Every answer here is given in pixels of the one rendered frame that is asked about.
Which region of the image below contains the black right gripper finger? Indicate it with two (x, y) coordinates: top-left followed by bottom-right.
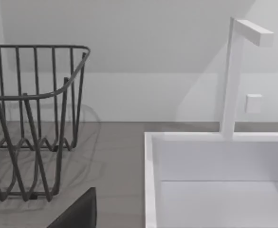
(46, 187), (97, 228)

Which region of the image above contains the white sink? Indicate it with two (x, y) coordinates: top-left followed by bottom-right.
(144, 132), (278, 228)

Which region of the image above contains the tall white tap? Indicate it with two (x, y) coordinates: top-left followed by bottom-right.
(219, 17), (274, 142)

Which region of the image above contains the grey wire dish rack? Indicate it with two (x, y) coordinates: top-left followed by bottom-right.
(0, 44), (92, 202)

